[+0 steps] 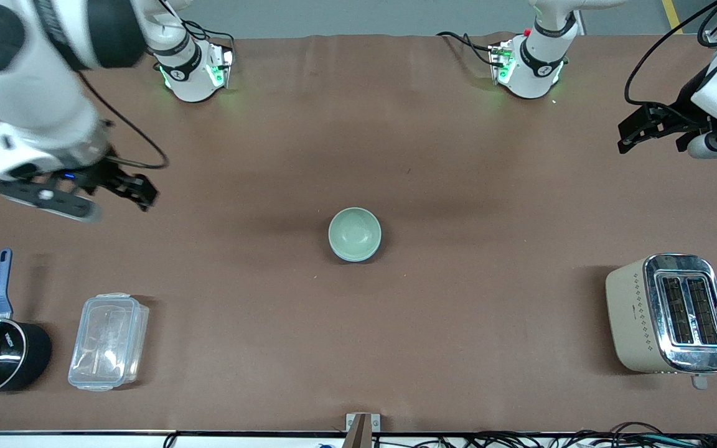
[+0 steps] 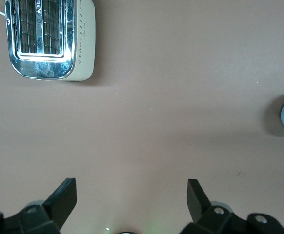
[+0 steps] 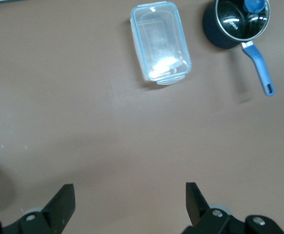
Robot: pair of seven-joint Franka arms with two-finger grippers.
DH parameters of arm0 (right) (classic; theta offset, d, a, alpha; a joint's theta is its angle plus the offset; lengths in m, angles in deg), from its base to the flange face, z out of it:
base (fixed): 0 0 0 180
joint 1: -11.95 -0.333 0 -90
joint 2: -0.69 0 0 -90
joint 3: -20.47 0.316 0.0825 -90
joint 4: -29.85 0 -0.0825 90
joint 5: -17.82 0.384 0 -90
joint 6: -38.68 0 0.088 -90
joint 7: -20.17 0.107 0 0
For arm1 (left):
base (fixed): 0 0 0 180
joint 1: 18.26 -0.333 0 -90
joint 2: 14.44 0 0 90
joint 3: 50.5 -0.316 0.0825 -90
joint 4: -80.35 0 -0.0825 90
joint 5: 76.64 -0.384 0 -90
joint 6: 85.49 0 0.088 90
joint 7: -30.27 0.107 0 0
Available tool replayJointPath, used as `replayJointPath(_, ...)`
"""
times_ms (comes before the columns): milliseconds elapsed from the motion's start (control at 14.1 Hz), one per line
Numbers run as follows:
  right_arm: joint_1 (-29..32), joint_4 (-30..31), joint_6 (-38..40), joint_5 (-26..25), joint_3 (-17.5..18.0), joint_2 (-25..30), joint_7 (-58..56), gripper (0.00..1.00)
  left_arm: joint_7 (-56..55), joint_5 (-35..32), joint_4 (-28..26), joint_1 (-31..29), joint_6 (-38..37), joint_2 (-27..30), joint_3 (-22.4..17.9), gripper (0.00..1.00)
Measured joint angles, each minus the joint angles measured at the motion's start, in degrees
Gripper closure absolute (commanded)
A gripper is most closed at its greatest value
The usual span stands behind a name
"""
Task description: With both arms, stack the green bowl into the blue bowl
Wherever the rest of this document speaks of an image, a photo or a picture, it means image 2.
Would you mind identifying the cream and chrome toaster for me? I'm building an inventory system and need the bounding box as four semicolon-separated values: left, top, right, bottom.
4;0;96;82

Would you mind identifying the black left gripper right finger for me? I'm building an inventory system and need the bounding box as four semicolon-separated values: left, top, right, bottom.
180;179;284;234

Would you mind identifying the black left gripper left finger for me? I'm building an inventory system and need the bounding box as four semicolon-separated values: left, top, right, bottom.
0;177;78;234

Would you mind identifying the brown table cover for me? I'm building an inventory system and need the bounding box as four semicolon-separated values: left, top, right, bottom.
0;0;284;234

